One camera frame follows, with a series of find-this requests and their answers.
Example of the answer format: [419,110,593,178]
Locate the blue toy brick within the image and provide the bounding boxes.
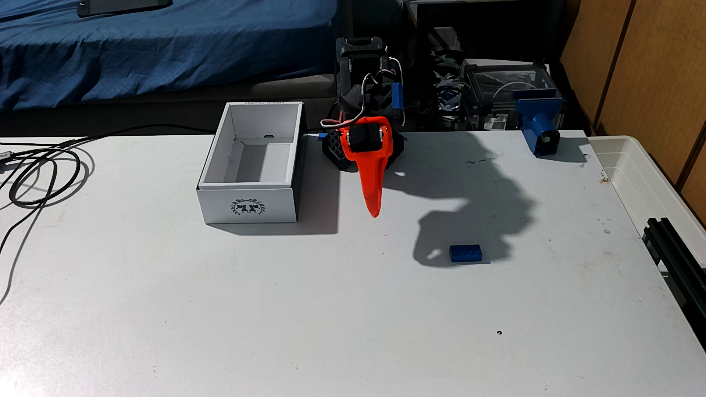
[449,244,483,264]

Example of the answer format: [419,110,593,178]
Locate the white cardboard box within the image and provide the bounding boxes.
[196,101,306,225]

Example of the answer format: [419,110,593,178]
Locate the blue bed sheet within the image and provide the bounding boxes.
[0,0,338,111]

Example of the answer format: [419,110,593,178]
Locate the white plastic bin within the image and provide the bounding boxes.
[587,135,706,265]

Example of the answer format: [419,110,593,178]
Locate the black flat device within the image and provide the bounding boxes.
[77,0,173,17]

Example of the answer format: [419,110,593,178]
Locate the wooden cabinet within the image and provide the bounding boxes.
[560,0,706,221]

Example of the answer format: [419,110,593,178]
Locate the clear plastic enclosure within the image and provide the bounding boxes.
[460,59,558,131]

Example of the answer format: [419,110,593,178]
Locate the blue printed camera mount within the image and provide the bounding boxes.
[514,91,564,157]

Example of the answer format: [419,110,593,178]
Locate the black aluminium rail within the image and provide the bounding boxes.
[642,218,706,348]

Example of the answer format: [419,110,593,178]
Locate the black cable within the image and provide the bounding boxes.
[0,124,216,304]

